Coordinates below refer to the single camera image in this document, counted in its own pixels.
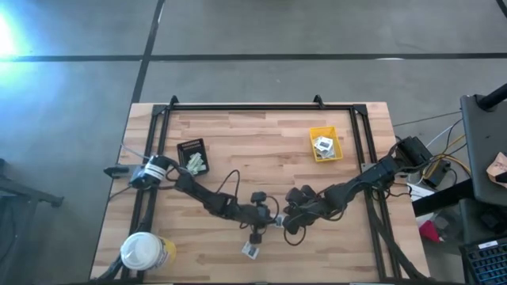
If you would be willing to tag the black diagonal bar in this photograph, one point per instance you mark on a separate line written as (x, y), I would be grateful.
(443, 198)

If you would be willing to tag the white bandage strip wrapper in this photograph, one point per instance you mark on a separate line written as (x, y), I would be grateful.
(279, 221)

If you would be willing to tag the black backlit keyboard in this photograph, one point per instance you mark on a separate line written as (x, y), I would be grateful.
(487, 263)

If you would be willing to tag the red object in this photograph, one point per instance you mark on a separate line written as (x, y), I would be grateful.
(429, 233)

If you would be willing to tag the yellow wipes canister white lid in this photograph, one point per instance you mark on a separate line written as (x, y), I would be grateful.
(142, 251)

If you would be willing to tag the white antiseptic towelette packet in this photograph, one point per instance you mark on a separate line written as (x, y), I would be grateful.
(332, 154)
(318, 153)
(250, 250)
(324, 144)

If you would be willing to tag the yellow plastic basket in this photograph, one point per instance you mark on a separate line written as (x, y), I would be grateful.
(336, 132)

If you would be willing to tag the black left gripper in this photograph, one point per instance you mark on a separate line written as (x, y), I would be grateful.
(257, 217)

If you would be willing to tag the black power box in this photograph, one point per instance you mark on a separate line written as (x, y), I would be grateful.
(437, 176)

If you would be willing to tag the black floor stand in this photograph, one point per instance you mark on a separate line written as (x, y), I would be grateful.
(24, 190)

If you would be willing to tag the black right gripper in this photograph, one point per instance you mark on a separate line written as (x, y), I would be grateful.
(309, 210)

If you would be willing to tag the black plastic basket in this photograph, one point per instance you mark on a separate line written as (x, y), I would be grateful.
(186, 148)

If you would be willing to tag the white flat box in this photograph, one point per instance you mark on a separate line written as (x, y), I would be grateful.
(420, 192)

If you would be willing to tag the green-printed bandage wrapper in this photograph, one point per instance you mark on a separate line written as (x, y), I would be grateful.
(201, 168)
(194, 160)

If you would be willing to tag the grey cart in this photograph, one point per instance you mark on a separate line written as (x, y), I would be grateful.
(487, 138)

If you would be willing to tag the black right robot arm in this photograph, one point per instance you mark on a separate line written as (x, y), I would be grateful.
(376, 174)

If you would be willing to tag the brown cardboard piece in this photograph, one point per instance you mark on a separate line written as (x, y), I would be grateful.
(499, 168)

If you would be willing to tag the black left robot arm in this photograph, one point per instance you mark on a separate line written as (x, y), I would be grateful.
(198, 192)

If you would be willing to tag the black pole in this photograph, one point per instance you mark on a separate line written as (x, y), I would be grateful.
(493, 99)

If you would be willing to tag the black aluminium table frame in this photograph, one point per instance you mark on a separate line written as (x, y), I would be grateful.
(257, 107)

